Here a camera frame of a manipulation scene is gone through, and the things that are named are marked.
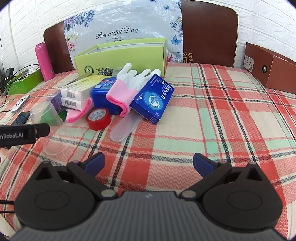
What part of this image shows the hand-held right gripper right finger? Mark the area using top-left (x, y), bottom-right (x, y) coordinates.
top-left (180, 152), bottom-right (266, 201)

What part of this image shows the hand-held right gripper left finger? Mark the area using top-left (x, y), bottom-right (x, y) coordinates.
top-left (35, 152), bottom-right (118, 201)

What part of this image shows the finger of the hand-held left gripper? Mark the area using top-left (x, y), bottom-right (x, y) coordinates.
top-left (35, 124), bottom-right (50, 138)

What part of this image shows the blue plastic container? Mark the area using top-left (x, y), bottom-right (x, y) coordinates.
top-left (91, 77), bottom-right (126, 115)

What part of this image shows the light green cardboard box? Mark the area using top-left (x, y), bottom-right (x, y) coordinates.
top-left (73, 38), bottom-right (168, 78)

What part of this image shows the clear plastic container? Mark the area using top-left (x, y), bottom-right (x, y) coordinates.
top-left (30, 102), bottom-right (64, 127)

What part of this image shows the black phone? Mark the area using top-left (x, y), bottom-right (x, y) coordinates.
top-left (16, 112), bottom-right (31, 126)

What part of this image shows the purple small box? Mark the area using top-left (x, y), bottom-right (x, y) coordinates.
top-left (46, 89), bottom-right (64, 112)

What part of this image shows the white grey flat device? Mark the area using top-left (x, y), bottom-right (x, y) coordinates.
top-left (11, 95), bottom-right (31, 114)

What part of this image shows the red plaid bed sheet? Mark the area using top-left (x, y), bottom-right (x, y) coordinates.
top-left (0, 61), bottom-right (296, 241)

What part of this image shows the white barcode medicine box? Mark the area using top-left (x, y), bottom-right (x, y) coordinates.
top-left (60, 75), bottom-right (105, 100)
top-left (61, 96), bottom-right (89, 110)

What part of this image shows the red tape roll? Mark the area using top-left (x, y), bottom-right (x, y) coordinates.
top-left (86, 107), bottom-right (112, 131)

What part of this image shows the translucent plastic shoehorn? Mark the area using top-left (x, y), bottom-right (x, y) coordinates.
top-left (110, 110), bottom-right (145, 142)

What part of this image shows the dark green open box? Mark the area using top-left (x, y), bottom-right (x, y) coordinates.
top-left (5, 67), bottom-right (44, 95)

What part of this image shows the white charger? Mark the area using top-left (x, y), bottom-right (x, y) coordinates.
top-left (25, 66), bottom-right (41, 75)

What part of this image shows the black small device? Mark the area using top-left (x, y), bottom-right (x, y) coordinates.
top-left (3, 68), bottom-right (14, 81)

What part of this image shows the pink thermos bottle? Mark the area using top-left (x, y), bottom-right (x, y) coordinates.
top-left (35, 42), bottom-right (56, 81)

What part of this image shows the blue face mask box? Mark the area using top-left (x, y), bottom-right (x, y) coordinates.
top-left (129, 74), bottom-right (175, 124)

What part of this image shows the brown shoebox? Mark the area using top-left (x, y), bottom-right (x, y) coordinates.
top-left (242, 42), bottom-right (296, 95)

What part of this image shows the brown wooden headboard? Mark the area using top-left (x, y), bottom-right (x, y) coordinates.
top-left (43, 0), bottom-right (240, 75)

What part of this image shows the floral pillow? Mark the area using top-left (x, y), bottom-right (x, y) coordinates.
top-left (63, 0), bottom-right (184, 70)

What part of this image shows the black cable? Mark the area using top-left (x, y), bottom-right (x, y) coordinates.
top-left (0, 200), bottom-right (15, 214)
top-left (13, 64), bottom-right (39, 78)

